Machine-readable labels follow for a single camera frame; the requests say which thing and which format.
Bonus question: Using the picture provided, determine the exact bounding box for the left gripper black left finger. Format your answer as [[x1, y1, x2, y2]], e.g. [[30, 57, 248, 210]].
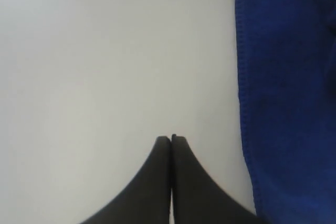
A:
[[84, 136, 171, 224]]

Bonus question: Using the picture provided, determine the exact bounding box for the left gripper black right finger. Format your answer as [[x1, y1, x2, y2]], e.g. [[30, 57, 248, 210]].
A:
[[171, 135, 265, 224]]

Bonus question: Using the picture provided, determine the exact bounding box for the blue terry towel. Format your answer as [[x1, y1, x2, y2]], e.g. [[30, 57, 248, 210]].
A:
[[235, 0, 335, 223]]

